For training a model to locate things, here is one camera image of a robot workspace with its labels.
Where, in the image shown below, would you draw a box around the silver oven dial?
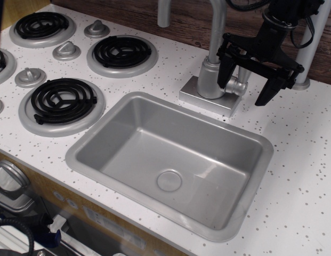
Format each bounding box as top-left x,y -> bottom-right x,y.
0,159 -> 30,200

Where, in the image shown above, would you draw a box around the wooden toy kitchen front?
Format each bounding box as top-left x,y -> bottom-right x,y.
0,149 -> 187,256

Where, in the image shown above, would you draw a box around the silver faucet lever handle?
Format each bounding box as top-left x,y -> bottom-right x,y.
224,66 -> 252,97

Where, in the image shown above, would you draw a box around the black cable bottom left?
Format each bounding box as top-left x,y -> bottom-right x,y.
0,214 -> 54,251

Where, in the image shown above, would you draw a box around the grey support pole with base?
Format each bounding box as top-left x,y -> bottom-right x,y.
292,0 -> 331,91

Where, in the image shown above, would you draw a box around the silver toy faucet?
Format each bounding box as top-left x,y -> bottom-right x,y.
157,0 -> 243,118

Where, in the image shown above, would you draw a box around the grey stove knob middle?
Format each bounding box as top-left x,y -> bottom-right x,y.
52,41 -> 81,61

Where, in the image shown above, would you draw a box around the grey stove knob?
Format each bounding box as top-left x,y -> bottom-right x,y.
14,68 -> 46,89
84,20 -> 110,38
52,41 -> 81,61

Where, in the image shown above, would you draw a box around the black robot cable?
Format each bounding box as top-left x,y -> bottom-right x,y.
226,0 -> 319,49

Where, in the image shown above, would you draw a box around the front left stove burner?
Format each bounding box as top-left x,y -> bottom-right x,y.
0,49 -> 17,84

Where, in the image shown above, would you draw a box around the back right stove burner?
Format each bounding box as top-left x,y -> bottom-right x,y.
86,35 -> 158,78

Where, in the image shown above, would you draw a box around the grey stove knob front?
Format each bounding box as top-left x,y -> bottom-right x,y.
14,68 -> 46,89

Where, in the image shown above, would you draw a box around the grey stove knob back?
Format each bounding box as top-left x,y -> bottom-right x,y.
84,20 -> 110,38

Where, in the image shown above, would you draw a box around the front right stove burner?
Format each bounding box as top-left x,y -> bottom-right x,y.
19,78 -> 106,138

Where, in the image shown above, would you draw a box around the stove burner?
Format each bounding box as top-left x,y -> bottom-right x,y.
9,12 -> 76,49
86,35 -> 158,78
19,78 -> 106,138
0,49 -> 17,84

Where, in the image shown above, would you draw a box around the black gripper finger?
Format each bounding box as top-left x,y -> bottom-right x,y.
217,53 -> 236,89
255,77 -> 284,106

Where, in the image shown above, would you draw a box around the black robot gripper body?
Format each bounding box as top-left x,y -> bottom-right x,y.
217,7 -> 305,90

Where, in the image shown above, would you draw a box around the back left stove burner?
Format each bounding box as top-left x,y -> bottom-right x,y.
9,12 -> 76,49

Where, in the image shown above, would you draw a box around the grey plastic sink basin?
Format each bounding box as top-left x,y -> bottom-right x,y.
66,92 -> 274,242

